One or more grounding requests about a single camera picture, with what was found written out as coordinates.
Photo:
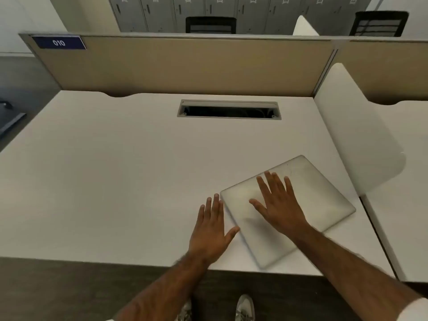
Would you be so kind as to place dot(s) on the person's left thumb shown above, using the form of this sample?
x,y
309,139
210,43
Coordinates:
x,y
233,233

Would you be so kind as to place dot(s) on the person's right middle finger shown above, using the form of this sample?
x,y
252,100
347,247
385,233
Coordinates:
x,y
271,184

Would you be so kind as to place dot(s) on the person's left hand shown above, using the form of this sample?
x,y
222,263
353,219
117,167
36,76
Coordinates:
x,y
209,237

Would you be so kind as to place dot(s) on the person's right hand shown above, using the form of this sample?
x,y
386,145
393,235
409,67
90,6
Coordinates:
x,y
281,210

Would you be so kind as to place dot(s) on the person's right forearm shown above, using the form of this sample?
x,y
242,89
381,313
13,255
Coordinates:
x,y
351,270

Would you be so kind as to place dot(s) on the blue sign plate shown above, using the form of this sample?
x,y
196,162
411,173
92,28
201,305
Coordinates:
x,y
58,42

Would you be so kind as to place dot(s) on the white shoe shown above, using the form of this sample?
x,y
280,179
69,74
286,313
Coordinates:
x,y
185,310
244,309

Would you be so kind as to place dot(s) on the person's left forearm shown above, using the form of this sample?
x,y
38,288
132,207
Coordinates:
x,y
167,290

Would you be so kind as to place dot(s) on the white shirt sleeve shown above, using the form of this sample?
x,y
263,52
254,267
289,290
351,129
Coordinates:
x,y
418,310

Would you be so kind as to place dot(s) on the white left shoe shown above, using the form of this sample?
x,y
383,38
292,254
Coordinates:
x,y
185,310

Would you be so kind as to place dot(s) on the person's left middle finger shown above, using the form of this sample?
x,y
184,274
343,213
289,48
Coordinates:
x,y
215,208

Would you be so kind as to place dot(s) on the row of grey lockers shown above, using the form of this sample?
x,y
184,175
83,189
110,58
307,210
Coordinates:
x,y
260,11

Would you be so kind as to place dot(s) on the person's right little finger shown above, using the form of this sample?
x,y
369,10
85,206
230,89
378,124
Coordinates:
x,y
289,188

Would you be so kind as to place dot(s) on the white right shoe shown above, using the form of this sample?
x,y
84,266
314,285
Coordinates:
x,y
244,309

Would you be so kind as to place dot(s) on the beige desk partition panel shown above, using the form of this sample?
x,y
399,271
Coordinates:
x,y
384,70
187,66

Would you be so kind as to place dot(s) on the silver closed laptop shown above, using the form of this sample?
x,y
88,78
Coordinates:
x,y
314,197

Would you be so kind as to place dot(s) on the person's right thumb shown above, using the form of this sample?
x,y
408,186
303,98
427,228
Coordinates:
x,y
258,206

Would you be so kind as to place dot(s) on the white rounded side divider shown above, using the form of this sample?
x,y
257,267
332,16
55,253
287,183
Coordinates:
x,y
305,28
357,130

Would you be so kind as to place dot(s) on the dark chair base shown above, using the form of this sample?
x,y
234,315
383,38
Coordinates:
x,y
10,120

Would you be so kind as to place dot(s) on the black mesh office chair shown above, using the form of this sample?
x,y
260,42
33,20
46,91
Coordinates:
x,y
379,25
210,25

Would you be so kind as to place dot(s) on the person's left little finger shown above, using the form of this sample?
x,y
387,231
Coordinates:
x,y
200,215

